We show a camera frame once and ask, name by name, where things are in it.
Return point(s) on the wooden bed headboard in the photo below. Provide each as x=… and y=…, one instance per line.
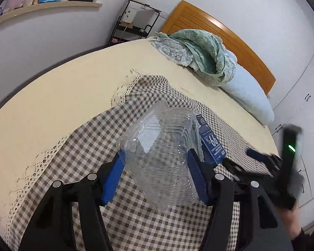
x=214, y=28

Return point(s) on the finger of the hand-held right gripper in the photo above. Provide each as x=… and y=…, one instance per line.
x=240, y=171
x=261, y=157

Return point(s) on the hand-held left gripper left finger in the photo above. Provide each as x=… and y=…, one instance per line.
x=112, y=179

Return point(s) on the black metal bedside rack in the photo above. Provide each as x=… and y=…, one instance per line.
x=117, y=26

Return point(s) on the person's right hand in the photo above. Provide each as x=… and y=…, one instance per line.
x=293, y=222

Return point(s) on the white built-in wardrobe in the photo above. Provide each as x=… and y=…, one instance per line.
x=303, y=109

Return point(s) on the white device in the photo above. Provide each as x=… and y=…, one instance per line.
x=129, y=15

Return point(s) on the clear plastic container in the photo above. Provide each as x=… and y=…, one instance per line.
x=162, y=151

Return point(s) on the green floral quilt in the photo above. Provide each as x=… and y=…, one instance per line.
x=198, y=49

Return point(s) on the brown checked blanket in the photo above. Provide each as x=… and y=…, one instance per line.
x=81, y=149

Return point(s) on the light blue pillow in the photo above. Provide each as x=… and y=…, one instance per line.
x=248, y=96

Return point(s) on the dark blue packet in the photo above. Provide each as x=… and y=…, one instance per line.
x=210, y=141

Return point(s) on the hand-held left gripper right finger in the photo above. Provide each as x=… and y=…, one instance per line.
x=198, y=179

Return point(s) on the yellow bed sheet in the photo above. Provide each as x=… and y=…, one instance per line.
x=68, y=83

